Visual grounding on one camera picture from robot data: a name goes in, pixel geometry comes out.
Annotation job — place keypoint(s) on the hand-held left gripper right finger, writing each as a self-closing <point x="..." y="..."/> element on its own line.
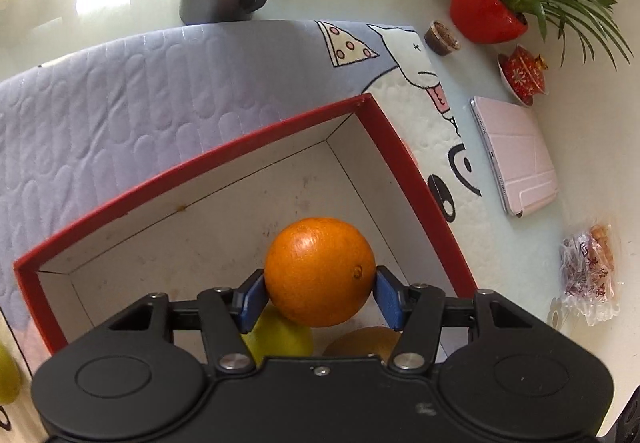
<point x="387" y="298"/>

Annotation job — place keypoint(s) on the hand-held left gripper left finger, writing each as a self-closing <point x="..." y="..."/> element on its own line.
<point x="252" y="303"/>

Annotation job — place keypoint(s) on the large smooth orange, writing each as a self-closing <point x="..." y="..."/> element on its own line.
<point x="315" y="268"/>

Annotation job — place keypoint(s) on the red cardboard box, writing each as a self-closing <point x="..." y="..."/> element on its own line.
<point x="150" y="183"/>

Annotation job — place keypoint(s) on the green apple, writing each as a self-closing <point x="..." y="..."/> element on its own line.
<point x="282" y="340"/>
<point x="7" y="375"/>

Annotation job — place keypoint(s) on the brown kiwi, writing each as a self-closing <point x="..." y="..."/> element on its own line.
<point x="365" y="343"/>

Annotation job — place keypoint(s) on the pink tablet case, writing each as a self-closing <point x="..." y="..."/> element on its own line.
<point x="520" y="153"/>

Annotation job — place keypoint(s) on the clear snack bag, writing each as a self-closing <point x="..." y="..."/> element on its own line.
<point x="587" y="273"/>

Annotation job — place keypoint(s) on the printed quilted blanket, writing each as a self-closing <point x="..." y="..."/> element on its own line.
<point x="125" y="93"/>

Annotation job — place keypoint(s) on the small brown pudding cup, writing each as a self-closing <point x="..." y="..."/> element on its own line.
<point x="441" y="37"/>

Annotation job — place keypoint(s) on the red patterned lidded teacup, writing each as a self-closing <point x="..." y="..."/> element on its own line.
<point x="522" y="68"/>

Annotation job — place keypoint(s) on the red plant pot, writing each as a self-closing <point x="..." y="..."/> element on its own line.
<point x="480" y="8"/>

